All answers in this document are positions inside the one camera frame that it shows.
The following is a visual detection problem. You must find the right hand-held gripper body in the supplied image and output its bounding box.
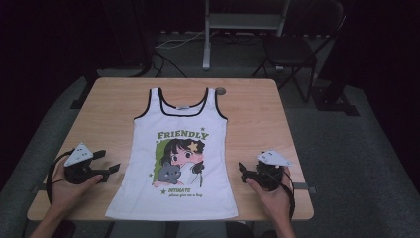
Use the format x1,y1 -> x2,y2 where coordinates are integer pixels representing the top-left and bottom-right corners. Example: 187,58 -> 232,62
246,148 -> 293,192

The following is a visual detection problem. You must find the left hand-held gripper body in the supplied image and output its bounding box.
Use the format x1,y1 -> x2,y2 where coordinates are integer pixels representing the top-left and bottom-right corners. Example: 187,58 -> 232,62
63,142 -> 100,185

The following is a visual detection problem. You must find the white printed tank top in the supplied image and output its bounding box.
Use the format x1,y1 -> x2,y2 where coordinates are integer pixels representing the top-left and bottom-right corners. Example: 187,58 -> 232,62
104,86 -> 240,222

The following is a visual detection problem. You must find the person's right hand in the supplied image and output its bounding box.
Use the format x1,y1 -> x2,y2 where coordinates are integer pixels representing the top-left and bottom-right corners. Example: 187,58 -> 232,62
246,167 -> 293,222

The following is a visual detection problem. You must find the person's left hand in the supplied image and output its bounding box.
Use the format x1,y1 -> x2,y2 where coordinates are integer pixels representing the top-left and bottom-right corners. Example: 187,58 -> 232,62
49,165 -> 104,217

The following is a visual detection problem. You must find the black stand foot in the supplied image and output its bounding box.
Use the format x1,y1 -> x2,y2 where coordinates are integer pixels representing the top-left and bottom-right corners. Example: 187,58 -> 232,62
69,68 -> 100,110

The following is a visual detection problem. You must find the black stand base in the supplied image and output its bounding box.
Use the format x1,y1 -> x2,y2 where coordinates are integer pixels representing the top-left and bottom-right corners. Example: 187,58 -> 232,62
311,75 -> 361,117

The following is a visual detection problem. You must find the black folding chair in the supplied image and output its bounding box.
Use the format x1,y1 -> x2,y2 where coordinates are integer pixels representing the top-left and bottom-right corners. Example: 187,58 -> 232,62
252,0 -> 346,103

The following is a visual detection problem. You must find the grey metal stand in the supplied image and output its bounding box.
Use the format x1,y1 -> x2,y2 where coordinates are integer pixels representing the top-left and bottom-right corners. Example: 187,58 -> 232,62
202,0 -> 291,71

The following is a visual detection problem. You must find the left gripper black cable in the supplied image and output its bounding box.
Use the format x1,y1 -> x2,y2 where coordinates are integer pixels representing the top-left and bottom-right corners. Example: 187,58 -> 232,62
45,149 -> 76,204

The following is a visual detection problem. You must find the black floor cable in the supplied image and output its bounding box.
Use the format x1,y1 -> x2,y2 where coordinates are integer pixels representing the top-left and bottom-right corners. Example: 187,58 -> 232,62
153,51 -> 187,78

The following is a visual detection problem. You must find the white floor cable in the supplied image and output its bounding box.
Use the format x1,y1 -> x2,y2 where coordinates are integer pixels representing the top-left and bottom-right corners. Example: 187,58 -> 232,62
155,29 -> 219,51

